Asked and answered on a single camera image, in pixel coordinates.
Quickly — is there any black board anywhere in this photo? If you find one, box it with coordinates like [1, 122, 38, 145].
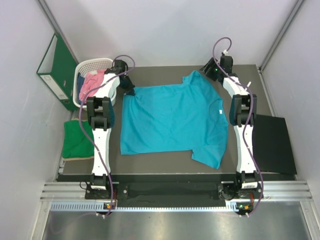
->
[252, 114, 297, 175]

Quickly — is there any grey cable duct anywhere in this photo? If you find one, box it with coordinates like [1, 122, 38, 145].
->
[50, 201, 249, 213]

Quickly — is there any teal t shirt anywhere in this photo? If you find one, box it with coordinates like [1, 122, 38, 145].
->
[120, 70, 229, 169]

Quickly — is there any navy blue t shirt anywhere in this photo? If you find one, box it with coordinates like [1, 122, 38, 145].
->
[76, 72, 85, 104]

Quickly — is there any green folded t shirt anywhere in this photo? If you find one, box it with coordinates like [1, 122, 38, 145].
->
[62, 118, 95, 160]

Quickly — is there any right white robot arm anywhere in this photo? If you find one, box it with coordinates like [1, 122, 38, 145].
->
[200, 54, 262, 198]

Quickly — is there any white laundry basket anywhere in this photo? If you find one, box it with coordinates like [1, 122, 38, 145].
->
[72, 57, 113, 108]

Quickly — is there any pink t shirt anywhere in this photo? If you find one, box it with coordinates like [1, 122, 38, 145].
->
[78, 69, 106, 102]

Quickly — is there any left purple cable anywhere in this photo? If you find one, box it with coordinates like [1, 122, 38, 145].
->
[78, 54, 137, 217]

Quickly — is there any green ring binder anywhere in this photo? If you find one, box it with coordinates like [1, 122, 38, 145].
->
[36, 34, 78, 111]

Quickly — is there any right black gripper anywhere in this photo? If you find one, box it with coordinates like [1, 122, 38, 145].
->
[198, 58, 221, 82]

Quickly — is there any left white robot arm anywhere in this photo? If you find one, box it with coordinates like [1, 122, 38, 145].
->
[83, 59, 135, 200]

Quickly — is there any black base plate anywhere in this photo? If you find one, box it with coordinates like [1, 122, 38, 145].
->
[85, 181, 262, 209]

